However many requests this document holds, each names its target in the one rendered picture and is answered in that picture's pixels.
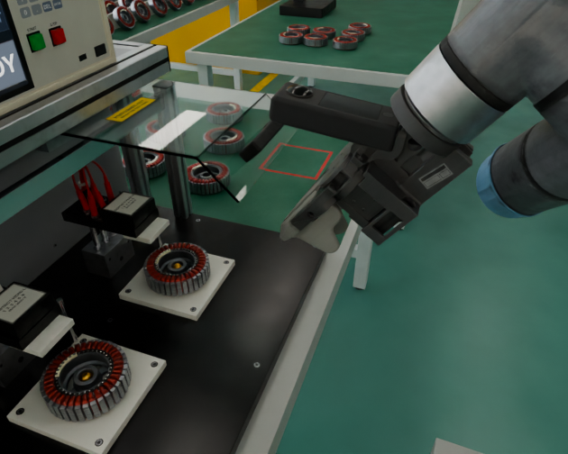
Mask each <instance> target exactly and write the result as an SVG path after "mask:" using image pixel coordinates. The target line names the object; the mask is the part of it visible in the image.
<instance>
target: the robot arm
mask: <svg viewBox="0 0 568 454"><path fill-rule="evenodd" d="M524 97H527V98H528V99H529V100H530V101H531V102H532V103H533V106H534V107H535V109H537V111H538V112H539V113H540V114H541V115H542V116H543V117H544V118H545V119H543V120H542V121H540V122H539V123H537V124H535V125H534V126H532V127H531V128H529V129H528V130H526V131H525V132H522V133H521V134H519V135H518V136H517V137H516V138H514V139H513V140H511V141H509V142H507V143H504V144H502V145H500V146H498V147H497V148H496V149H495V150H494V151H493V152H492V154H491V155H490V156H488V157H487V158H486V159H485V160H484V161H483V162H482V163H481V166H480V168H479V170H478V173H477V177H476V186H477V191H478V195H479V197H480V199H481V200H482V202H483V203H484V204H485V205H486V206H487V207H488V208H489V209H490V210H491V211H492V212H494V213H495V214H497V215H500V216H503V217H506V218H520V217H532V216H536V215H538V214H540V213H542V212H543V211H546V210H549V209H553V208H555V207H559V206H562V205H566V204H568V0H480V2H479V3H478V4H476V5H475V6H474V7H473V8H472V9H471V11H470V12H469V13H467V14H466V15H465V17H464V18H463V19H462V20H461V21H460V22H459V23H458V24H457V25H456V26H455V27H454V28H453V29H452V30H451V31H450V32H449V33H448V34H447V36H446V37H445V38H444V39H443V40H442V41H441V42H440V43H439V44H438V45H437V46H436V47H435V48H434V49H433V50H432V51H431V52H430V53H429V54H428V55H427V56H426V57H425V58H424V59H423V61H422V62H421V63H420V64H419V65H418V66H417V67H416V68H415V69H414V70H413V71H412V72H411V73H410V74H409V75H408V76H407V77H406V79H405V84H403V85H402V86H401V87H400V88H399V89H398V90H397V91H396V92H395V93H394V94H393V95H392V97H391V99H390V104H391V107H389V106H386V105H382V104H375V103H372V102H368V101H364V100H361V99H357V98H353V97H350V96H346V95H339V94H336V93H332V92H328V91H325V90H321V89H317V88H313V87H309V86H302V85H299V84H295V83H291V82H287V83H285V84H284V85H283V86H282V87H281V88H280V90H279V91H278V92H277V93H276V94H275V95H274V96H273V97H272V98H271V100H270V113H269V117H270V119H271V120H272V121H273V122H275V123H280V124H284V125H287V126H291V127H295V128H298V129H301V130H305V131H309V132H314V133H318V134H322V135H325V136H329V137H332V138H336V139H339V140H343V141H349V143H348V144H347V145H346V146H345V147H344V148H343V149H342V150H341V151H340V152H339V154H338V155H337V156H336V157H335V158H334V160H333V161H332V163H331V164H330V166H329V167H328V169H327V170H326V171H325V172H324V173H323V174H322V176H321V177H320V178H319V179H318V180H317V181H316V182H315V183H314V184H313V185H312V186H311V187H310V188H309V190H308V191H307V192H306V194H305V195H304V196H303V197H302V198H301V199H300V201H299V202H298V203H297V204H296V206H295V207H294V208H293V209H292V211H291V212H290V213H289V214H288V216H287V217H286V218H285V219H284V222H283V223H282V224H281V227H280V235H279V237H280V238H281V239H282V240H283V241H287V240H289V239H291V238H299V239H301V240H303V241H305V242H307V243H309V244H311V245H312V246H314V247H316V248H318V249H320V250H322V251H323V252H326V253H334V252H336V251H337V250H338V249H339V247H340V243H339V241H338V239H337V238H336V236H335V235H336V234H341V233H343V232H345V231H346V230H347V228H348V223H347V221H346V220H345V218H344V215H343V212H342V208H343V209H344V210H345V211H346V212H347V213H348V214H349V217H350V218H351V219H352V220H354V221H355V222H356V223H357V224H359V225H360V226H361V227H362V232H363V233H364V234H365V235H366V236H368V237H369V238H370V239H371V240H372V241H374V242H375V243H376V244H377V245H381V244H382V243H383V242H384V241H385V240H387V239H388V238H389V237H390V236H392V235H393V234H394V233H396V232H397V231H399V230H400V229H401V228H403V227H404V226H405V225H406V224H408V223H409V222H411V221H412V220H413V219H415V218H416V217H417V216H418V212H419V208H420V206H421V204H423V203H424V202H425V201H426V200H428V199H429V198H430V197H432V196H433V195H434V194H436V193H437V192H438V191H440V190H441V189H442V188H443V187H445V186H446V185H448V184H449V183H450V182H451V181H453V180H454V179H455V178H457V177H458V176H459V175H461V174H462V173H463V172H464V171H465V170H466V169H467V168H469V167H470V166H472V159H471V155H472V152H473V146H472V145H471V144H470V142H471V141H472V140H473V139H474V138H476V137H477V136H478V135H479V134H480V133H482V132H483V131H484V130H485V129H487V128H488V127H489V126H490V125H491V124H493V123H494V122H495V121H496V120H498V119H499V118H500V117H501V116H502V115H503V114H504V113H505V112H507V111H508V110H509V109H510V108H511V107H513V106H514V105H515V104H517V103H518V102H519V101H521V100H522V99H523V98H524ZM398 222H400V224H399V225H397V226H396V227H395V228H394V229H392V230H391V231H390V232H388V233H387V234H386V235H383V234H384V233H385V232H387V231H388V230H389V229H390V228H392V227H393V226H394V225H396V224H397V223H398Z"/></svg>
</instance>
